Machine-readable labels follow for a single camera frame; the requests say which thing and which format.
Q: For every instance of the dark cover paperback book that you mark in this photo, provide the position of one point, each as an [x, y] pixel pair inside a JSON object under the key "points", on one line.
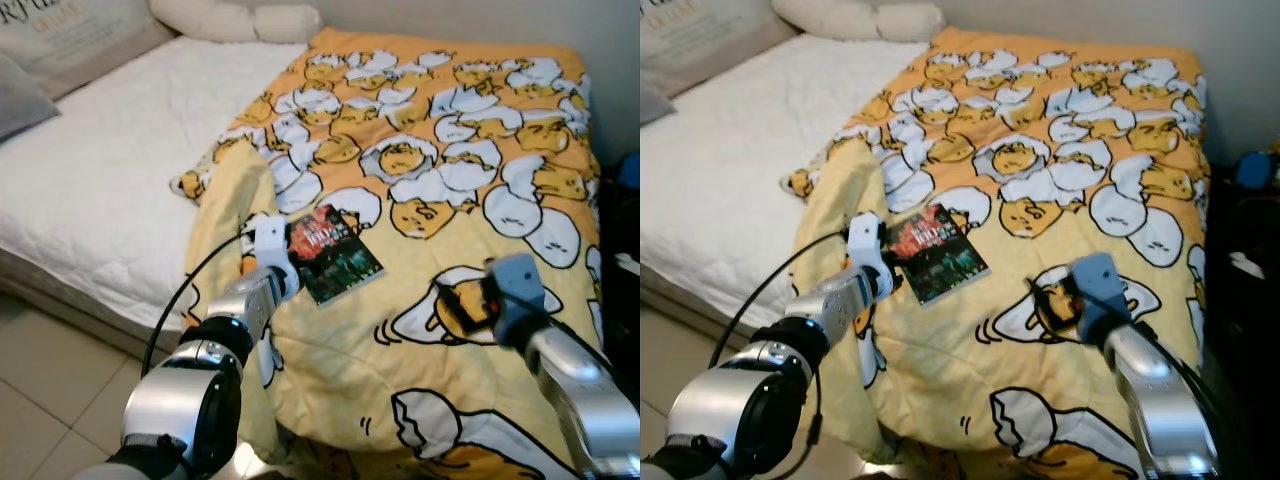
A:
{"points": [[340, 265], [945, 262]]}

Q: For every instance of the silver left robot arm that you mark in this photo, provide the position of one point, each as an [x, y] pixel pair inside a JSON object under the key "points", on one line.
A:
{"points": [[730, 400], [180, 400]]}

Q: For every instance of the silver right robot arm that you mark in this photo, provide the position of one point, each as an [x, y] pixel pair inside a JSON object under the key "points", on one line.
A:
{"points": [[1160, 400], [580, 390]]}

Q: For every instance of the black luggage pile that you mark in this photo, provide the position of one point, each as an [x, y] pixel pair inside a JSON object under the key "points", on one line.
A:
{"points": [[1245, 350], [620, 300]]}

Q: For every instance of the yellow cartoon print blanket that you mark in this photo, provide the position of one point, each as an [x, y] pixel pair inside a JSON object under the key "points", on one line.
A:
{"points": [[450, 150], [1050, 150]]}

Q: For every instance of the white quilted mattress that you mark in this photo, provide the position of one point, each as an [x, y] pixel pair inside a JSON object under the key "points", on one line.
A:
{"points": [[740, 150], [120, 150]]}

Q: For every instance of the small white paper item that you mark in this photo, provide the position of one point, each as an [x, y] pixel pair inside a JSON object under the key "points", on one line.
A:
{"points": [[1245, 265]]}

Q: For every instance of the grey bed base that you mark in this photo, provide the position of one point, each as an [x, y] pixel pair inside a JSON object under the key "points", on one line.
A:
{"points": [[80, 305], [700, 310]]}

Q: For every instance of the small blue object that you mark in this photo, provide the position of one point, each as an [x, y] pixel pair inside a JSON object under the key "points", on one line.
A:
{"points": [[630, 170], [1255, 170]]}

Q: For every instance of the cream bolster pillow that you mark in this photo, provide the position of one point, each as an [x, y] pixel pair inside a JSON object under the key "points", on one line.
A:
{"points": [[230, 20], [850, 20]]}

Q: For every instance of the large white patterned cushion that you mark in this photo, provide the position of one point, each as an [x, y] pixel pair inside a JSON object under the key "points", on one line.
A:
{"points": [[70, 40], [700, 40]]}

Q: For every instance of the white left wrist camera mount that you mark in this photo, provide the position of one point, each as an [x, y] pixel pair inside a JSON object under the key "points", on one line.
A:
{"points": [[270, 240], [862, 240]]}

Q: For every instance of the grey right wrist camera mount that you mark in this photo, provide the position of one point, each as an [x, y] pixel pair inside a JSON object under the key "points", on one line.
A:
{"points": [[1100, 280], [518, 280]]}

